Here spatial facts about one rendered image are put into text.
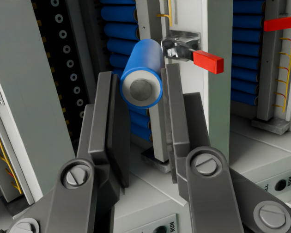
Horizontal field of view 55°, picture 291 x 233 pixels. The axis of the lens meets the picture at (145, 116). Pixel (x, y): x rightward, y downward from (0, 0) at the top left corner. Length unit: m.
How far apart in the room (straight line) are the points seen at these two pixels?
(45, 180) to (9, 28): 0.15
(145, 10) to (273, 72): 0.22
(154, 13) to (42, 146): 0.18
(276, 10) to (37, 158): 0.34
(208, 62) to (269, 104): 0.24
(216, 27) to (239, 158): 0.20
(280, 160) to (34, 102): 0.33
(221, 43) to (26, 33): 0.19
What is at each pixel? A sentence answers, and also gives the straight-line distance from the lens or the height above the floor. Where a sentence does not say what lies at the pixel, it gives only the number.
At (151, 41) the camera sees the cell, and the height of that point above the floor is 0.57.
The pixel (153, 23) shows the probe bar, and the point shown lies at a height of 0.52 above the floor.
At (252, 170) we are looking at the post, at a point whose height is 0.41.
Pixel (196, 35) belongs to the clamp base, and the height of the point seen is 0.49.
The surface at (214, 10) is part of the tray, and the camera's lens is 0.30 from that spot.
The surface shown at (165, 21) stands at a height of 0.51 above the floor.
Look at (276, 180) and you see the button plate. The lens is 0.46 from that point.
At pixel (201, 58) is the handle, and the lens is 0.25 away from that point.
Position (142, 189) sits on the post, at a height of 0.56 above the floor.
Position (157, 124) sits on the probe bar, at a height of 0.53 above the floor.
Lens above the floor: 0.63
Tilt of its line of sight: 14 degrees down
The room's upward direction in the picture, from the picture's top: 105 degrees counter-clockwise
